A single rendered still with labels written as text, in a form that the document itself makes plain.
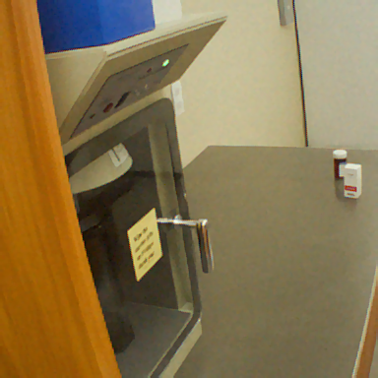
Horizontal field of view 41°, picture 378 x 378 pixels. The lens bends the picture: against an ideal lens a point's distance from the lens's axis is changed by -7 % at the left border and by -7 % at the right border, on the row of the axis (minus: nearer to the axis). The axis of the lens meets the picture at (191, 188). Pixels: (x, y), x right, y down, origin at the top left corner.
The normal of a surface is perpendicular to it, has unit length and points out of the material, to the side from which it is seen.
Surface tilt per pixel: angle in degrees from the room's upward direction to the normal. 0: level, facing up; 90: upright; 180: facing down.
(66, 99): 90
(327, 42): 90
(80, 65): 90
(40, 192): 90
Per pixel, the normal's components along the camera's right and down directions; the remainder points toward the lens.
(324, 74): -0.40, 0.40
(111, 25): 0.91, 0.04
